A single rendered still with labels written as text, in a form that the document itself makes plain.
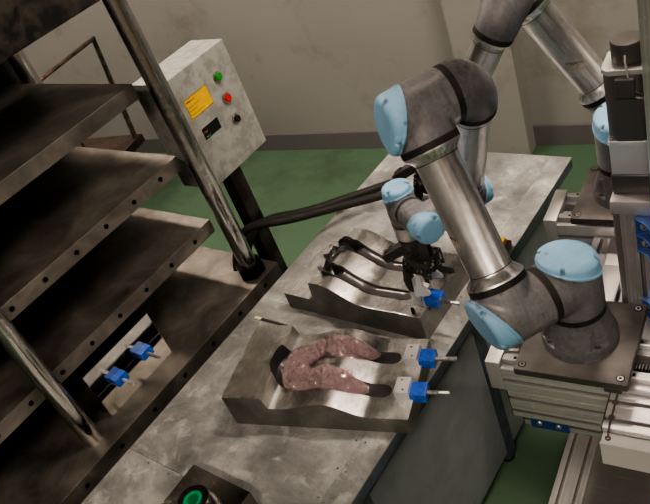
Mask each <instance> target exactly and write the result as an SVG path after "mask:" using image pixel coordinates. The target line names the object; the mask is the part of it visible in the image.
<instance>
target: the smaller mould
mask: <svg viewBox="0 0 650 504"><path fill-rule="evenodd" d="M196 484H200V485H204V486H205V487H206V488H207V489H208V490H209V492H210V493H211V494H212V496H213V498H214V502H215V503H214V504H258V503H257V501H256V500H255V498H254V497H253V495H252V494H251V492H249V491H247V490H245V489H243V488H241V487H239V486H237V485H235V484H233V483H231V482H229V481H227V480H224V479H222V478H220V477H218V476H216V475H214V474H212V473H210V472H208V471H206V470H204V469H202V468H200V467H198V466H196V465H193V466H192V467H191V468H190V469H189V471H188V472H187V473H186V474H185V476H184V477H183V478H182V479H181V480H180V482H179V483H178V484H177V485H176V487H175V488H174V489H173V490H172V492H171V493H170V494H169V495H168V497H167V498H166V499H165V500H164V502H163V503H162V504H177V501H178V498H179V496H180V495H181V494H182V492H183V491H184V490H186V489H187V488H188V487H190V486H192V485H196Z"/></svg>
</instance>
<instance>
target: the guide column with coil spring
mask: <svg viewBox="0 0 650 504"><path fill-rule="evenodd" d="M0 345H1V346H2V347H3V349H4V350H5V351H6V352H7V353H8V355H9V356H10V357H11V358H12V359H13V360H14V362H15V363H16V364H17V365H18V366H19V368H20V369H21V370H22V371H23V372H24V373H25V375H26V376H27V377H28V378H29V379H30V380H31V382H32V383H33V384H34V385H35V386H36V388H37V389H38V390H39V391H40V392H41V393H42V395H43V396H44V397H45V398H46V399H47V401H48V402H49V403H50V404H51V405H52V406H53V408H54V409H55V410H56V411H57V412H58V414H59V415H60V416H61V417H62V418H63V419H64V421H65V422H66V423H67V424H68V425H69V426H70V428H71V429H72V430H73V431H74V432H75V434H76V435H77V436H78V437H79V438H80V439H81V441H82V442H83V443H84V444H85V445H86V446H87V447H94V446H96V445H97V444H98V443H99V442H100V441H101V440H102V437H103V435H102V433H101V432H100V430H99V429H98V428H97V427H96V425H95V424H94V423H93V422H92V421H91V419H90V418H89V417H88V416H87V414H86V413H85V412H84V411H83V409H82V408H81V407H80V406H79V405H78V403H77V402H76V401H75V400H74V398H73V397H72V396H71V395H70V393H69V392H68V391H67V390H66V389H65V387H64V386H63V385H62V384H61V382H60V381H59V380H58V379H57V377H56V376H55V375H54V374H53V373H52V371H51V370H50V369H49V368H48V366H47V365H46V364H45V363H44V361H43V360H42V359H41V358H40V357H39V355H38V354H37V353H36V352H35V350H34V349H33V348H32V347H31V345H30V344H29V343H28V342H27V341H26V339H25V338H24V337H23V336H22V334H21V333H20V332H19V331H18V329H17V328H16V327H15V326H14V325H13V323H12V322H11V321H10V320H9V318H8V317H7V316H6V315H5V314H4V312H3V311H2V310H1V309H0Z"/></svg>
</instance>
